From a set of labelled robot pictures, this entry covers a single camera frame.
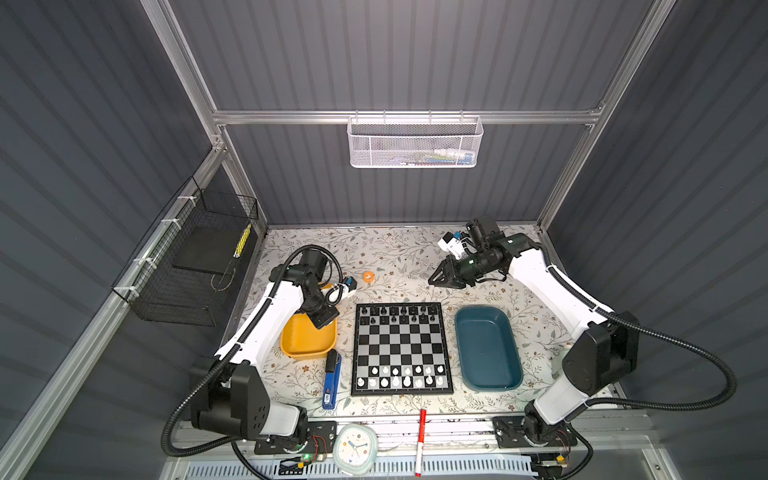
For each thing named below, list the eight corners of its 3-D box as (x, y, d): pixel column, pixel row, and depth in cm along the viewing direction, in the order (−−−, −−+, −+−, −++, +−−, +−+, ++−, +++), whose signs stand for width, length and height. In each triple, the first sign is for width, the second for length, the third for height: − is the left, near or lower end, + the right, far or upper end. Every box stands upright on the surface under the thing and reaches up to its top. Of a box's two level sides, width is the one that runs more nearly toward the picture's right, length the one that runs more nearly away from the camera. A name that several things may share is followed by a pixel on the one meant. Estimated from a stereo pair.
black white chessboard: (350, 394, 82) (349, 391, 80) (357, 306, 100) (357, 302, 97) (450, 394, 82) (452, 391, 80) (439, 306, 100) (440, 302, 97)
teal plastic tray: (461, 392, 82) (466, 386, 78) (450, 315, 97) (453, 306, 93) (523, 392, 82) (531, 386, 78) (502, 315, 97) (508, 306, 93)
